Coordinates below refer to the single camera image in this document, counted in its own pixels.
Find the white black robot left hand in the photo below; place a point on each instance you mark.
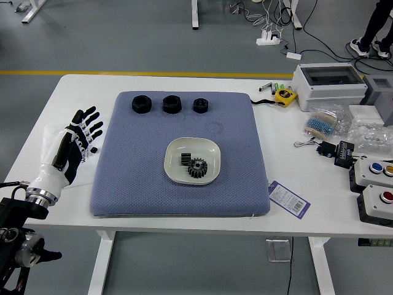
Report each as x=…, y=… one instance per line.
x=58, y=159

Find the small black gear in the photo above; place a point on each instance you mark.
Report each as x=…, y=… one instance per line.
x=185, y=159

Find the big black gear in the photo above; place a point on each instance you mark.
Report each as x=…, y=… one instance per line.
x=198, y=170

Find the large black hex nut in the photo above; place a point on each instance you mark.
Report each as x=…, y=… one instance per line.
x=141, y=110
x=172, y=110

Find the small black hex nut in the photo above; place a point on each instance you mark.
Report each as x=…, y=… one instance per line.
x=201, y=110

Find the blue yellow push-button box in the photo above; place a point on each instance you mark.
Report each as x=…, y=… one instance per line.
x=365, y=176

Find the flat white box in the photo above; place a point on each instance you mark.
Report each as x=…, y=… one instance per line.
x=365, y=115

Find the red push-button box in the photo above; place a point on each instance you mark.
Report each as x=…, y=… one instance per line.
x=371, y=202

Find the small grey plastic box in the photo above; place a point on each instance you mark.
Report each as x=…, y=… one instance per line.
x=385, y=104

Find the white square dish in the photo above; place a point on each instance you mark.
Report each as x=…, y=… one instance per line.
x=199, y=146

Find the white table leg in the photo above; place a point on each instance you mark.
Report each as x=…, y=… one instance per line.
x=296, y=18
x=32, y=12
x=195, y=15

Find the white table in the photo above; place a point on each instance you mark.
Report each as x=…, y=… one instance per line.
x=190, y=83

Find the blue-grey cushion mat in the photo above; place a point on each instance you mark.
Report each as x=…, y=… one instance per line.
x=215, y=190

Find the green batteries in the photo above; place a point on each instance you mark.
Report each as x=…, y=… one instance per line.
x=277, y=86

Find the grey plug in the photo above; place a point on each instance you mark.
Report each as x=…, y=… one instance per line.
x=235, y=8

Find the purple barcode tag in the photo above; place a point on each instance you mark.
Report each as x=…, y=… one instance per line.
x=288, y=199

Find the yellow tape measure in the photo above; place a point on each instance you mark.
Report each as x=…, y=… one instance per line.
x=284, y=95

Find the white power strip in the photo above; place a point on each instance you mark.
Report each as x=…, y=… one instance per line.
x=264, y=41

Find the clear plastic holder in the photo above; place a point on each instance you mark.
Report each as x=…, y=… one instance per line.
x=277, y=250

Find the small white adapter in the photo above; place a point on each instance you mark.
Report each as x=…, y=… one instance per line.
x=293, y=55

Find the clear bag of resistors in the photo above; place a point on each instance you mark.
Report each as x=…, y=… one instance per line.
x=319, y=124

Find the black module with green print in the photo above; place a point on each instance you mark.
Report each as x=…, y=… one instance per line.
x=344, y=155

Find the crumpled clear plastic bag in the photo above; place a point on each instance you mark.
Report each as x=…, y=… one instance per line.
x=371, y=136

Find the black table control panel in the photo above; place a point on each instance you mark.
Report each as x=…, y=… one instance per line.
x=374, y=242

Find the person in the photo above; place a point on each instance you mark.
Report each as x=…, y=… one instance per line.
x=373, y=21

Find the grey electrical enclosure box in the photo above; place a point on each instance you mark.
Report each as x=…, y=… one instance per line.
x=331, y=92

